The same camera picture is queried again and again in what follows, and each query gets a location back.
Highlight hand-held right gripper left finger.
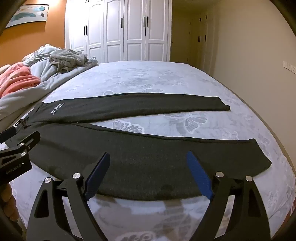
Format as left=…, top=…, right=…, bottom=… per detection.
left=27, top=152, right=111, bottom=241

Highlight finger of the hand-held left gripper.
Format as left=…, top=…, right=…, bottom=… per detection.
left=0, top=131, right=41, bottom=167
left=0, top=126, right=18, bottom=143

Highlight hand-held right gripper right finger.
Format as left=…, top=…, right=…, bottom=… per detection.
left=186, top=151, right=271, bottom=241

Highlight dark grey pants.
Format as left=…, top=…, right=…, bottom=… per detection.
left=16, top=93, right=271, bottom=202

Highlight person's left hand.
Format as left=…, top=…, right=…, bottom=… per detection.
left=0, top=182, right=19, bottom=230

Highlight pink blanket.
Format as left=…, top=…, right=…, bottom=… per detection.
left=0, top=63, right=41, bottom=98

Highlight pile of clothes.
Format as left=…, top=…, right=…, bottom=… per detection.
left=0, top=44, right=99, bottom=127

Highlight crumpled grey garment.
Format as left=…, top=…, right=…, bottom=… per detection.
left=49, top=49, right=89, bottom=73

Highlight bed with floral mattress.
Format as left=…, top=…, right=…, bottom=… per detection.
left=0, top=61, right=294, bottom=241

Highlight beige built-in cupboard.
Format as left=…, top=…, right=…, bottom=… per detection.
left=170, top=9, right=219, bottom=72

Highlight white wardrobe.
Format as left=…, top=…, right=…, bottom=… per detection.
left=64, top=0, right=172, bottom=63

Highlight framed wall picture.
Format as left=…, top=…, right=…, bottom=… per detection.
left=5, top=4, right=49, bottom=29

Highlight white wall switch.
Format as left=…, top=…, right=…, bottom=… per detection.
left=283, top=61, right=296, bottom=74

